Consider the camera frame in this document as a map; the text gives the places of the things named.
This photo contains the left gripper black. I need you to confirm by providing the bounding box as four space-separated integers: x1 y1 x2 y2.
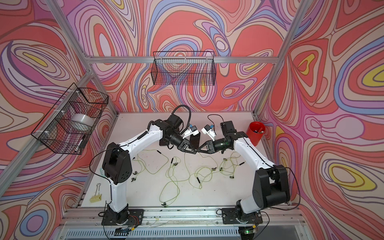
165 131 198 154

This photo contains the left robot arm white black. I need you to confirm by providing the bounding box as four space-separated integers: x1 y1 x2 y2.
102 111 197 225

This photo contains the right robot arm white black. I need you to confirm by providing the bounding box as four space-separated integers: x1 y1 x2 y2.
198 121 291 223

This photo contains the red cylindrical cup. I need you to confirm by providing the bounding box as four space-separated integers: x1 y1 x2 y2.
246 122 266 146

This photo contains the white tape roll in basket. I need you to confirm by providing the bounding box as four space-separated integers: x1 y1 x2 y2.
70 114 95 132

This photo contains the yellow binder clip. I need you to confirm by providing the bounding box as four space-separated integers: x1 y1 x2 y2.
90 183 102 203

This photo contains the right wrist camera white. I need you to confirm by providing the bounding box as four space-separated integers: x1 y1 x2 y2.
201 125 216 141

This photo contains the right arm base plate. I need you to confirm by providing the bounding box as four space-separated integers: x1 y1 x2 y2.
220 207 264 226

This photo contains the black wire basket on back wall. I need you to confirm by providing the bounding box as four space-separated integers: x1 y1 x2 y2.
151 50 217 86

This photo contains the black wire basket on wall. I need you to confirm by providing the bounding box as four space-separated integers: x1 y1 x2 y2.
31 84 109 155
151 50 217 86

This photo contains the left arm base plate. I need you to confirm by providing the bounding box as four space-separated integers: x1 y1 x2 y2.
102 209 144 227

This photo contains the black wire basket on left wall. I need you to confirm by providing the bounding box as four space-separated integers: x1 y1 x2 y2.
31 84 109 155

